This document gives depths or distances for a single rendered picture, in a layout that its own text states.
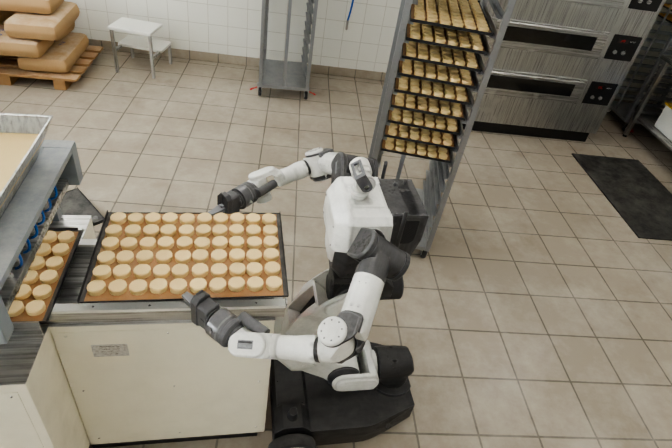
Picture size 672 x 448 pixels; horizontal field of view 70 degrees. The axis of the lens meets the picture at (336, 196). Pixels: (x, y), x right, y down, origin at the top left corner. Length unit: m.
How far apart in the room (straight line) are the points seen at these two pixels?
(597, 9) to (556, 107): 0.91
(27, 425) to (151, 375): 0.38
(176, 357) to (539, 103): 4.08
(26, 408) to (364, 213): 1.14
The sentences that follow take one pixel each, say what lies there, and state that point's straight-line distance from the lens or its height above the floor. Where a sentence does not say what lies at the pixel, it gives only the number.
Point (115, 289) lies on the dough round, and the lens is 1.56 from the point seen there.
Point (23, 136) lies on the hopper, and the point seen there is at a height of 1.27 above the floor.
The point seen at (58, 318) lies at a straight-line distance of 1.73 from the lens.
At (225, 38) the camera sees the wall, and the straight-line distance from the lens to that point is 5.47.
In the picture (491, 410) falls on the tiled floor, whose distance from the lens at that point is 2.71.
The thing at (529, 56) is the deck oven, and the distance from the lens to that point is 4.77.
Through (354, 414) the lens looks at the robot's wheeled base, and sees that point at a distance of 2.29.
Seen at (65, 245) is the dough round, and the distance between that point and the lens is 1.88.
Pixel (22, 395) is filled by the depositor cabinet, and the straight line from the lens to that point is 1.71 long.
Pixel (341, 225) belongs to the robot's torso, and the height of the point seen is 1.20.
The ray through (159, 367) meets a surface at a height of 0.60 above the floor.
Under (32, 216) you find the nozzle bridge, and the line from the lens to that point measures 1.60.
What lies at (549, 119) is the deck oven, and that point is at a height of 0.22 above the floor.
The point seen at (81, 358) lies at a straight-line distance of 1.87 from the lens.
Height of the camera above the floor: 2.15
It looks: 37 degrees down
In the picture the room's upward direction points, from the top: 10 degrees clockwise
